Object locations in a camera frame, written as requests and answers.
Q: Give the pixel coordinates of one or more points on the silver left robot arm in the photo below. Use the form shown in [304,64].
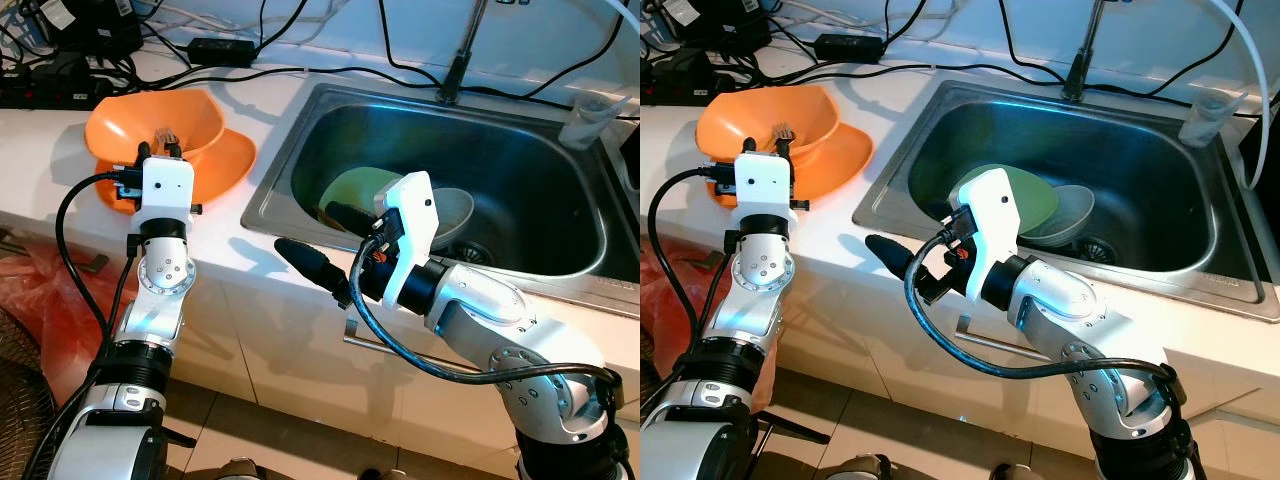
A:
[165,275]
[765,275]

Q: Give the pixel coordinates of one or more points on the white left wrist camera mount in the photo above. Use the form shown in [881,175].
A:
[765,188]
[168,190]

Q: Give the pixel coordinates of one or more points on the black power strip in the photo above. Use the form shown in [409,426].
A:
[50,90]
[675,85]

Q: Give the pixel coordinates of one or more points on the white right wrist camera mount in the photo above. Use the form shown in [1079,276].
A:
[410,210]
[990,205]

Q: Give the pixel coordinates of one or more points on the green plate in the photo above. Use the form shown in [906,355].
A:
[1035,195]
[355,190]

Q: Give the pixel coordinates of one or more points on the orange plastic plate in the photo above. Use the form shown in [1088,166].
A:
[840,160]
[225,165]

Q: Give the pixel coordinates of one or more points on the grey robot right foot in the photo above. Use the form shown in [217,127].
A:
[367,473]
[1015,472]

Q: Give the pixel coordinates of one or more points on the grey robot foot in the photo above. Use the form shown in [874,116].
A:
[367,473]
[240,470]
[868,468]
[1015,472]

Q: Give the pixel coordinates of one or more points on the red plastic bag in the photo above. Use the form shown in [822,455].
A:
[665,290]
[50,310]

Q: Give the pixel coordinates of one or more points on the stainless steel kitchen sink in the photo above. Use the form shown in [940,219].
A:
[540,190]
[1160,190]

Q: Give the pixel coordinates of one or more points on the clear glass cup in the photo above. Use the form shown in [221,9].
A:
[588,122]
[1208,120]

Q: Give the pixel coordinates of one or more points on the grey robot left foot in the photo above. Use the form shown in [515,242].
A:
[868,468]
[240,470]

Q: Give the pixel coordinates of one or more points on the black power adapter brick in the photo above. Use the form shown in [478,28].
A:
[222,52]
[848,48]

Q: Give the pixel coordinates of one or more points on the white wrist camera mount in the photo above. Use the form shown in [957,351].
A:
[990,205]
[410,210]
[765,188]
[168,190]

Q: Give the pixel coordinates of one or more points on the dark metal faucet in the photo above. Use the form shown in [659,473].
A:
[460,50]
[1085,50]

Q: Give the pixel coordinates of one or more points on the grey bowl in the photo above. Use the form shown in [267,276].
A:
[1075,210]
[455,210]

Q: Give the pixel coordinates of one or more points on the black charger with white label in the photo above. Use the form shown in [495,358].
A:
[90,25]
[720,25]

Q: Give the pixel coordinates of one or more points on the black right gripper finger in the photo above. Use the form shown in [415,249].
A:
[893,256]
[352,214]
[310,265]

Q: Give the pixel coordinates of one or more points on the sink drain strainer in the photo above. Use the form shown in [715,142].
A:
[1097,250]
[475,252]

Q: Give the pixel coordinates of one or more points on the black appliance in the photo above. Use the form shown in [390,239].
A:
[632,160]
[1262,160]

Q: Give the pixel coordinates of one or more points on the orange plastic bowl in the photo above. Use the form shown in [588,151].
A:
[130,125]
[740,120]

